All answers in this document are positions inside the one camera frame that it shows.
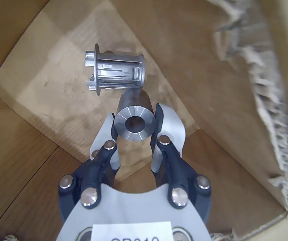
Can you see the crumpled brown packing paper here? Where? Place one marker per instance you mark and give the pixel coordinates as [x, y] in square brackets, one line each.
[256, 58]

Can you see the large cardboard carton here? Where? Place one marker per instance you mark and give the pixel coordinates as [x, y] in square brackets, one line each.
[58, 51]

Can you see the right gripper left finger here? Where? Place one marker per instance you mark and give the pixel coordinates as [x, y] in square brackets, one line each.
[101, 156]

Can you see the flanged slotted metal sleeve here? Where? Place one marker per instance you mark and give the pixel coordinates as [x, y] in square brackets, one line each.
[115, 70]

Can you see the plain steel bush cylinder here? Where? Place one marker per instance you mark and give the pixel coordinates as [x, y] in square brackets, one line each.
[134, 120]

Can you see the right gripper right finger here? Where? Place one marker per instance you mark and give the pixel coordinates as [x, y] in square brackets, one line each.
[170, 151]

